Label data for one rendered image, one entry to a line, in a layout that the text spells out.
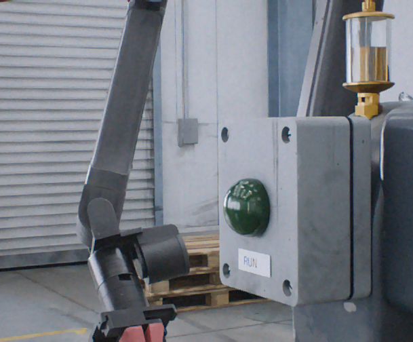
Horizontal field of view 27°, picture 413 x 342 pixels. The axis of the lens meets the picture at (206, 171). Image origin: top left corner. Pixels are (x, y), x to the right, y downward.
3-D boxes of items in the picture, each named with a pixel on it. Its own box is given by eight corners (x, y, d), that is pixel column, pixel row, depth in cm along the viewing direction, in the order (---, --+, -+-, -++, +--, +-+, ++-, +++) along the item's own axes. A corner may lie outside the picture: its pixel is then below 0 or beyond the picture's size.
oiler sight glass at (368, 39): (337, 83, 48) (336, 21, 48) (371, 83, 49) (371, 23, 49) (365, 81, 46) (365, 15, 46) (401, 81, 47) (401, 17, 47)
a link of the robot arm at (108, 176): (131, 1, 137) (138, -42, 127) (165, 9, 137) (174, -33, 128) (72, 249, 118) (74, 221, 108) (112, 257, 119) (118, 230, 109)
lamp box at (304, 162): (218, 283, 46) (216, 119, 46) (287, 276, 49) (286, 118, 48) (297, 309, 40) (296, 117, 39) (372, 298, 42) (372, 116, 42)
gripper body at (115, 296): (180, 315, 107) (161, 268, 111) (104, 324, 102) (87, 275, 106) (165, 344, 111) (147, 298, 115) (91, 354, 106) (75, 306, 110)
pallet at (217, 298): (104, 296, 668) (103, 278, 668) (237, 281, 722) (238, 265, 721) (143, 316, 595) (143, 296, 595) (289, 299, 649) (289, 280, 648)
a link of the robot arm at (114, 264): (86, 269, 116) (85, 244, 111) (135, 256, 117) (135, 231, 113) (100, 311, 111) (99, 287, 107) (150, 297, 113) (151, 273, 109)
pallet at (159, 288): (104, 278, 667) (103, 260, 666) (237, 264, 725) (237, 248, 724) (148, 296, 593) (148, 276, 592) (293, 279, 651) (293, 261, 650)
